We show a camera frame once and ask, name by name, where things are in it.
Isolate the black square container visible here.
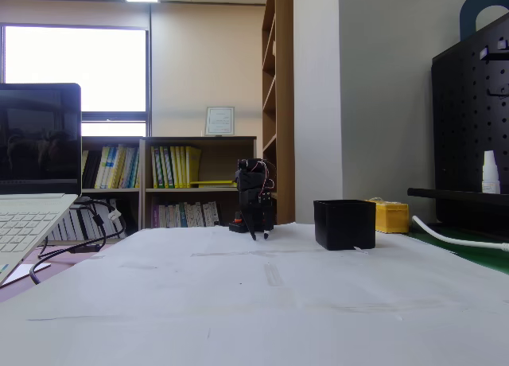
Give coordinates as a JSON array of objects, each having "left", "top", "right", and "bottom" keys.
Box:
[{"left": 313, "top": 199, "right": 377, "bottom": 251}]

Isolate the yellow cardboard box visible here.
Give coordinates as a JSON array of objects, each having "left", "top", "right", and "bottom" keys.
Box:
[{"left": 363, "top": 197, "right": 410, "bottom": 235}]

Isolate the orange black table clamp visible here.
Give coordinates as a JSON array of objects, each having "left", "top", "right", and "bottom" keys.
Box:
[{"left": 228, "top": 210, "right": 247, "bottom": 235}]

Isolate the flat-lying yellow book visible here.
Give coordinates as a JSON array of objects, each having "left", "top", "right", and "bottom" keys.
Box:
[{"left": 189, "top": 179, "right": 238, "bottom": 189}]

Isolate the upright yellow book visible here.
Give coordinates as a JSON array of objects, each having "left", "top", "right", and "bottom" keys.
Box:
[{"left": 185, "top": 146, "right": 203, "bottom": 189}]

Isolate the framed certificate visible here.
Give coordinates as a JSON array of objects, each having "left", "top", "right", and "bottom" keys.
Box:
[{"left": 205, "top": 106, "right": 235, "bottom": 138}]

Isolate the white paper table covering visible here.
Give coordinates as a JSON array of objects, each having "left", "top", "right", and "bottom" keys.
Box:
[{"left": 0, "top": 221, "right": 509, "bottom": 366}]

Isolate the tall wooden bookshelf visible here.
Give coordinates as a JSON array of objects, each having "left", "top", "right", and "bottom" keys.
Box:
[{"left": 261, "top": 0, "right": 295, "bottom": 226}]

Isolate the low wooden bookcase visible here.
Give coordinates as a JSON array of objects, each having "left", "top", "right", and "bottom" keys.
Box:
[
  {"left": 139, "top": 135, "right": 258, "bottom": 230},
  {"left": 81, "top": 136, "right": 142, "bottom": 242}
]

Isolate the black pegboard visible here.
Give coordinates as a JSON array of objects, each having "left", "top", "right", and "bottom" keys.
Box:
[{"left": 431, "top": 11, "right": 509, "bottom": 234}]

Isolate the white laptop with dark screen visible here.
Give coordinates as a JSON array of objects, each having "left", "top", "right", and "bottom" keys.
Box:
[{"left": 0, "top": 82, "right": 83, "bottom": 288}]

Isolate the green desk mat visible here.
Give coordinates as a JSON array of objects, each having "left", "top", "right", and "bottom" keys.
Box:
[{"left": 407, "top": 228, "right": 509, "bottom": 276}]

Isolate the office window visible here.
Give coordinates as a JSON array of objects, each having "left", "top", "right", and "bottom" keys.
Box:
[{"left": 0, "top": 23, "right": 151, "bottom": 138}]

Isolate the white notepad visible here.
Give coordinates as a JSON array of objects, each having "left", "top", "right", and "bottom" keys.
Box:
[{"left": 6, "top": 262, "right": 52, "bottom": 285}]

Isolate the white dropper bottle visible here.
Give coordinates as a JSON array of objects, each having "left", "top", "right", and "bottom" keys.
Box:
[{"left": 480, "top": 150, "right": 502, "bottom": 195}]

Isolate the dark teal arch board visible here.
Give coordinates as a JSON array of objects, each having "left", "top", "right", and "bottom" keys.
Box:
[{"left": 460, "top": 0, "right": 509, "bottom": 41}]

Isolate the red white servo wire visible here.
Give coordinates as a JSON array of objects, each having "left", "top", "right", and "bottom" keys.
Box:
[{"left": 254, "top": 161, "right": 278, "bottom": 202}]

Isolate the black laptop cable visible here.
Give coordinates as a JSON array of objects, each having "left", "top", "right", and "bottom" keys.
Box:
[
  {"left": 29, "top": 197, "right": 108, "bottom": 286},
  {"left": 37, "top": 198, "right": 127, "bottom": 259}
]

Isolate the white power strip cable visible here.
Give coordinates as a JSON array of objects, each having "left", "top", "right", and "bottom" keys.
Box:
[{"left": 411, "top": 214, "right": 509, "bottom": 253}]

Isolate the black pegboard shelf rail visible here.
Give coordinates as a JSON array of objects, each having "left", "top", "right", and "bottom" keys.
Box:
[{"left": 407, "top": 187, "right": 509, "bottom": 204}]

